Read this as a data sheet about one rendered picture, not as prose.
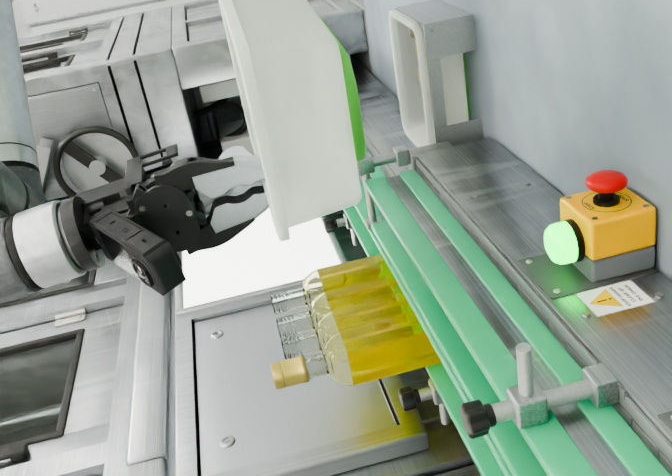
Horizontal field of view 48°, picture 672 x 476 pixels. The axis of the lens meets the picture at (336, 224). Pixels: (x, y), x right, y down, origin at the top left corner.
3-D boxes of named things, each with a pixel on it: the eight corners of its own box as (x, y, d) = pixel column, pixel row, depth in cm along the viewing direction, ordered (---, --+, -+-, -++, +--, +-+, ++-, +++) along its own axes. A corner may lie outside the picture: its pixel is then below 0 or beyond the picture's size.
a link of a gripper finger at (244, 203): (285, 150, 75) (196, 179, 74) (295, 176, 70) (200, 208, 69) (294, 177, 76) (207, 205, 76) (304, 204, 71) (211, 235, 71)
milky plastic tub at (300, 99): (302, -41, 71) (212, -23, 71) (358, 23, 53) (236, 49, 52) (330, 125, 81) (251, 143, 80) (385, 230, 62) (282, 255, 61)
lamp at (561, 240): (565, 249, 80) (538, 256, 80) (564, 211, 78) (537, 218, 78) (586, 268, 76) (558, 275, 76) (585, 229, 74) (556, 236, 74)
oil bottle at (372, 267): (436, 271, 118) (304, 303, 116) (432, 239, 116) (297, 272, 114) (447, 287, 113) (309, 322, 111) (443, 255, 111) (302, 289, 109)
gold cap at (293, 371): (304, 363, 99) (272, 371, 99) (301, 349, 96) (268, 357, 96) (310, 386, 97) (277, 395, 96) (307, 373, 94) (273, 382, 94)
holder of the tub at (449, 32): (453, 148, 140) (413, 157, 139) (437, -2, 128) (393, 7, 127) (487, 180, 125) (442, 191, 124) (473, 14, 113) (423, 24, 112)
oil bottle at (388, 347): (475, 329, 103) (324, 368, 101) (472, 294, 100) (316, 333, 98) (491, 352, 98) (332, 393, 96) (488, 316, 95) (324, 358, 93)
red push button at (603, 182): (578, 202, 78) (577, 172, 76) (614, 193, 78) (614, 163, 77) (597, 217, 74) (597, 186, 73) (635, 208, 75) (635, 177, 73)
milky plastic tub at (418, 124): (447, 121, 138) (402, 132, 137) (434, -3, 128) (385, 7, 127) (482, 152, 122) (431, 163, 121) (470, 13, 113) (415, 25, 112)
